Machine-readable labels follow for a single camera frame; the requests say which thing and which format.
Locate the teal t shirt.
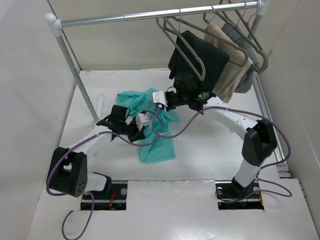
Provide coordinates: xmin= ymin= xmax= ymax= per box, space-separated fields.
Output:
xmin=116 ymin=88 xmax=180 ymax=164

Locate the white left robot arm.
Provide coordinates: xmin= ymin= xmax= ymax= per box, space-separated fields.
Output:
xmin=46 ymin=105 xmax=151 ymax=199

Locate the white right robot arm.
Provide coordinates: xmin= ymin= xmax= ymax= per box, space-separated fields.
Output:
xmin=163 ymin=73 xmax=278 ymax=197

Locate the taupe hanger with cream garment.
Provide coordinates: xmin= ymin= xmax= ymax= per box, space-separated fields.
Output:
xmin=202 ymin=6 xmax=270 ymax=74

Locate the taupe hanger with black garment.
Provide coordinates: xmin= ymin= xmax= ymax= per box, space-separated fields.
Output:
xmin=162 ymin=16 xmax=250 ymax=68

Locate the taupe hanger with grey garment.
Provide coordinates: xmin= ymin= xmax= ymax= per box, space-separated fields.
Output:
xmin=234 ymin=0 xmax=265 ymax=53

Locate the black hanging garment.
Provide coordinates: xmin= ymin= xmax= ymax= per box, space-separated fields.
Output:
xmin=168 ymin=30 xmax=230 ymax=92

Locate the cream ribbed garment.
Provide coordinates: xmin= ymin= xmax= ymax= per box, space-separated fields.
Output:
xmin=203 ymin=23 xmax=254 ymax=103

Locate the grey hanging garment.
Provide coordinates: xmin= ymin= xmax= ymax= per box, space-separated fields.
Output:
xmin=221 ymin=22 xmax=262 ymax=94

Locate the white metal clothes rack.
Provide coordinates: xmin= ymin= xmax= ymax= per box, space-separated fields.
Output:
xmin=44 ymin=0 xmax=271 ymax=126

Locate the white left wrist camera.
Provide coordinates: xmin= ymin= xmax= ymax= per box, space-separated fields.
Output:
xmin=135 ymin=113 xmax=153 ymax=131

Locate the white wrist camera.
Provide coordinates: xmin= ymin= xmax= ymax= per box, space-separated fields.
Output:
xmin=152 ymin=91 xmax=168 ymax=107
xmin=135 ymin=113 xmax=153 ymax=131

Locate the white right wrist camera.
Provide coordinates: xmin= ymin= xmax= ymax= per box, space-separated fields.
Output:
xmin=152 ymin=91 xmax=168 ymax=107

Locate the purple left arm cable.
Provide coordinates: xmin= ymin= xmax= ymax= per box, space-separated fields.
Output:
xmin=46 ymin=109 xmax=166 ymax=240

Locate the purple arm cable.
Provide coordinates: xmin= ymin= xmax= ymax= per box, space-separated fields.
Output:
xmin=46 ymin=109 xmax=166 ymax=240
xmin=152 ymin=104 xmax=293 ymax=202

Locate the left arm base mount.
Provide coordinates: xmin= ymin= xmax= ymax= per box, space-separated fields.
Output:
xmin=92 ymin=181 xmax=128 ymax=211

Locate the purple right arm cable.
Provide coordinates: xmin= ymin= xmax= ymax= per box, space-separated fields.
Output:
xmin=152 ymin=104 xmax=293 ymax=202

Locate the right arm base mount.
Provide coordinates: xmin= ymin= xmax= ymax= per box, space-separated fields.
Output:
xmin=215 ymin=180 xmax=264 ymax=210

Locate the aluminium rail right side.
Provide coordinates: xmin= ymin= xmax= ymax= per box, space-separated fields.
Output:
xmin=252 ymin=74 xmax=292 ymax=179

